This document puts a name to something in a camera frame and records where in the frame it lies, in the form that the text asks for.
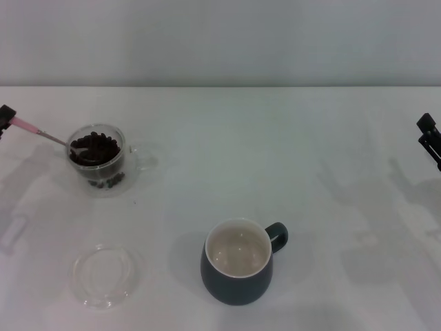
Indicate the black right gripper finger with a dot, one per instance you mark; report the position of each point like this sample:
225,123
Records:
427,122
432,148

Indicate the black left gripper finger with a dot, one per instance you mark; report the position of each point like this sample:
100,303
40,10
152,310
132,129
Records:
6,115

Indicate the dark grey ceramic mug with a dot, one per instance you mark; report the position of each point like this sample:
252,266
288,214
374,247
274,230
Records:
234,286

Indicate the dark coffee beans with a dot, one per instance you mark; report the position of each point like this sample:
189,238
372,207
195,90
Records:
103,148

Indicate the empty clear glass saucer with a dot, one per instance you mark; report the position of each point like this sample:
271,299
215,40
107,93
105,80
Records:
93,293

